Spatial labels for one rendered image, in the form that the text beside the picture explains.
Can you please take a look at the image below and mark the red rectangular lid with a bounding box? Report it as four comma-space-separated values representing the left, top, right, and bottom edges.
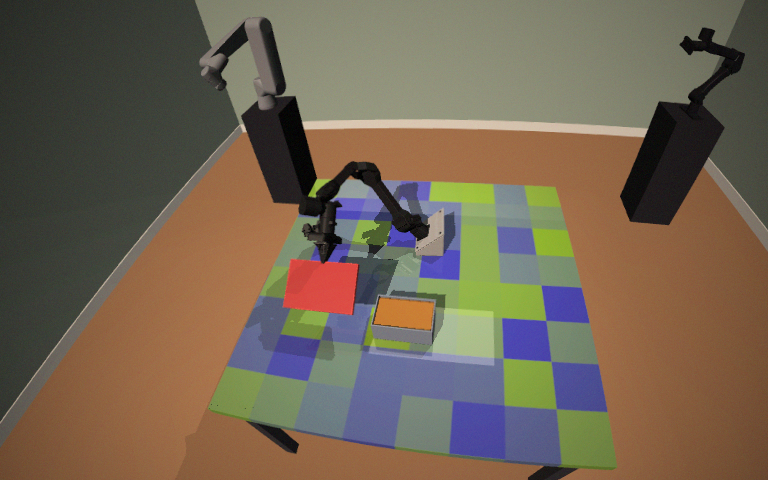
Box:
283, 259, 359, 315

